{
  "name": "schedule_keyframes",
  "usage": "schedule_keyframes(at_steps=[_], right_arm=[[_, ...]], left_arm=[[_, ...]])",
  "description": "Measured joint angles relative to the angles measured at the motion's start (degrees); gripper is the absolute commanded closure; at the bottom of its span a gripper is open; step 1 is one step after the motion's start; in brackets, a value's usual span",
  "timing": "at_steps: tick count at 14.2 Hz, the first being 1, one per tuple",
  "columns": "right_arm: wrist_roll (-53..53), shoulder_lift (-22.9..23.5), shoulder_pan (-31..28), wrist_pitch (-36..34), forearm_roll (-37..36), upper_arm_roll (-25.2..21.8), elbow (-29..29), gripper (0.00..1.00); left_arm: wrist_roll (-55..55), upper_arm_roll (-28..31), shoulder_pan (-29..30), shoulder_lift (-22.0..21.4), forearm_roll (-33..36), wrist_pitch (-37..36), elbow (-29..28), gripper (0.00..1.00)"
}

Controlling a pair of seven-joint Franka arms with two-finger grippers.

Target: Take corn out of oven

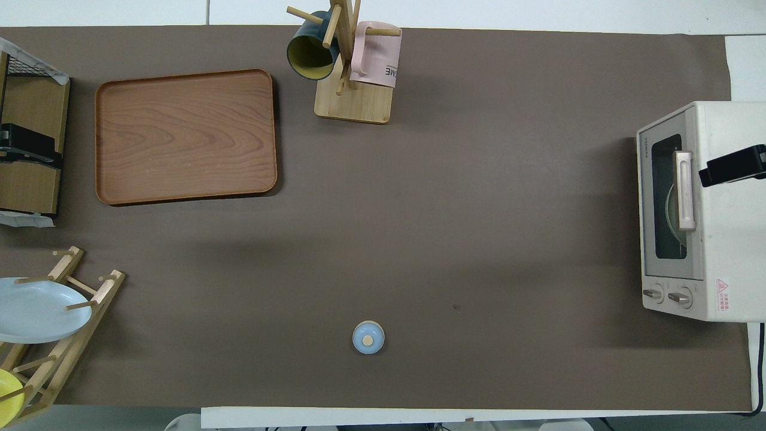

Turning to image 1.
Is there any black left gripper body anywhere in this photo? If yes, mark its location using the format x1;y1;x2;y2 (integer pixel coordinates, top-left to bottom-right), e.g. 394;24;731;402
0;123;63;163

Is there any glass oven door with handle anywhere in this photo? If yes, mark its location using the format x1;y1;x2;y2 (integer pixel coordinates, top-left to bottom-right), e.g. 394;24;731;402
637;108;706;281

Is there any dark blue mug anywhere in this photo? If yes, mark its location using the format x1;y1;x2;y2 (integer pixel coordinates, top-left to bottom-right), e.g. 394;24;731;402
287;11;342;81

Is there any brown table mat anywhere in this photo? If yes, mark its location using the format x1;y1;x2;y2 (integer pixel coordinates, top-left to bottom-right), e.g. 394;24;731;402
0;25;753;412

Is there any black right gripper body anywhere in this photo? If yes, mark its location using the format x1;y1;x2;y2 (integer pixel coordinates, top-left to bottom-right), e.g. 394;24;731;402
709;144;766;183

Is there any cream toaster oven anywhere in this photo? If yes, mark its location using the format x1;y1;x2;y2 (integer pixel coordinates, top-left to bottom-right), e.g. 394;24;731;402
636;101;766;324

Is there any pink mug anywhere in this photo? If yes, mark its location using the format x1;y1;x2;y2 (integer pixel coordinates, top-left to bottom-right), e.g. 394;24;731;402
349;21;403;89

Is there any black oven power cable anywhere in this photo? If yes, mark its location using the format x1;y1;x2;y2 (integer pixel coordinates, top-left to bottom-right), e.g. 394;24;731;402
742;322;766;417

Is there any light blue plate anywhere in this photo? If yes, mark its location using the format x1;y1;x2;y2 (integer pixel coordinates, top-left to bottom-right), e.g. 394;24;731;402
0;277;93;344

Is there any brown wooden tray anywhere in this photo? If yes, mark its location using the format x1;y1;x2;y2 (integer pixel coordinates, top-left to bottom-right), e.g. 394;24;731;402
95;69;279;206

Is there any yellow plate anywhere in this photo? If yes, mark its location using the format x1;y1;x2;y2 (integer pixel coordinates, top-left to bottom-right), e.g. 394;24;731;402
0;369;26;423

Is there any white tape wrap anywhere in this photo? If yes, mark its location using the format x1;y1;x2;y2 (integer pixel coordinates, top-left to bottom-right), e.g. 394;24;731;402
0;37;70;84
0;211;56;228

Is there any light green plate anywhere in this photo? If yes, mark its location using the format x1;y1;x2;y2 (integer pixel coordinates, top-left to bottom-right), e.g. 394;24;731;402
665;183;686;247

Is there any wood and wire shelf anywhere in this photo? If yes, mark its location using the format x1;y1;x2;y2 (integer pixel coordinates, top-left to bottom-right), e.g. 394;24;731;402
0;37;71;228

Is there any wooden dish rack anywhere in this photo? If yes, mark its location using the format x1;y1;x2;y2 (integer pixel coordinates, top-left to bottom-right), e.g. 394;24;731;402
0;245;126;427

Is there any wooden mug tree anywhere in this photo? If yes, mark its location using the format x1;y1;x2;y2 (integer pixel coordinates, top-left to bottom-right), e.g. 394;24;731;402
286;0;403;125

